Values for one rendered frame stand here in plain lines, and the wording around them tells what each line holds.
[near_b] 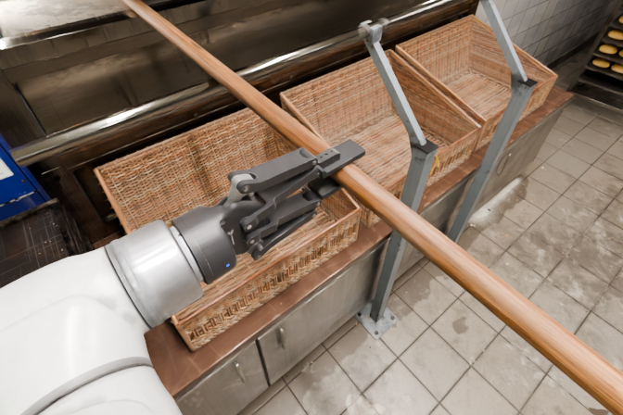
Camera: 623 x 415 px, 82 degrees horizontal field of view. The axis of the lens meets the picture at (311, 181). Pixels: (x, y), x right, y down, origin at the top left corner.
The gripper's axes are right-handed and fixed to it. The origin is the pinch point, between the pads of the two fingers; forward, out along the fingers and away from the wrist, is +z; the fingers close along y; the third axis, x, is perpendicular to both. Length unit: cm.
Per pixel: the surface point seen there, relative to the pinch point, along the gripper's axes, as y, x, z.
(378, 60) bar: 8.6, -28.3, 38.7
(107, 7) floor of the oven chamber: 1, -79, -5
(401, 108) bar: 17.2, -19.1, 38.8
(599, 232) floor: 119, 30, 164
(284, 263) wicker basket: 49, -19, 2
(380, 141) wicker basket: 60, -47, 69
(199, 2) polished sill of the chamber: 1, -69, 15
